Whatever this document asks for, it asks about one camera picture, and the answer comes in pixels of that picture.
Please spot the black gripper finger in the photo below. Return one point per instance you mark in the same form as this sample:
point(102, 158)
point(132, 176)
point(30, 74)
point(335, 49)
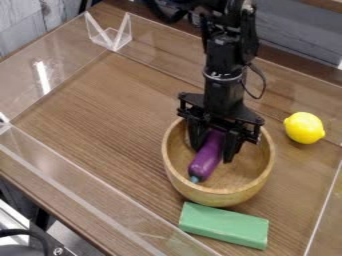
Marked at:
point(198, 128)
point(233, 142)

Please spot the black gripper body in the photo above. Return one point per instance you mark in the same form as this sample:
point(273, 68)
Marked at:
point(221, 106)

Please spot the purple toy eggplant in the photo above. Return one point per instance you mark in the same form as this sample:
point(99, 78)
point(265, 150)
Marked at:
point(208, 157)

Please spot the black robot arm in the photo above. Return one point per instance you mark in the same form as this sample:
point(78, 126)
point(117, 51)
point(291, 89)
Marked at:
point(230, 44)

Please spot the brown wooden bowl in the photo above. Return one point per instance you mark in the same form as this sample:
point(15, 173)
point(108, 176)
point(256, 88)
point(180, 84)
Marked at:
point(236, 181)

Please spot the yellow toy lemon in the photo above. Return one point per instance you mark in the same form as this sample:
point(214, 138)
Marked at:
point(304, 128)

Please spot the green rectangular sponge block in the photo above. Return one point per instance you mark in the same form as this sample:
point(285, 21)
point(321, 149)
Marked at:
point(225, 225)

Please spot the clear acrylic corner bracket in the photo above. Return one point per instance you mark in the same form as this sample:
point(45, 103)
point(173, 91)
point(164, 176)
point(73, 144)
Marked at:
point(110, 38)

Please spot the clear acrylic front wall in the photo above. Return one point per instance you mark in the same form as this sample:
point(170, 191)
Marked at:
point(108, 217)

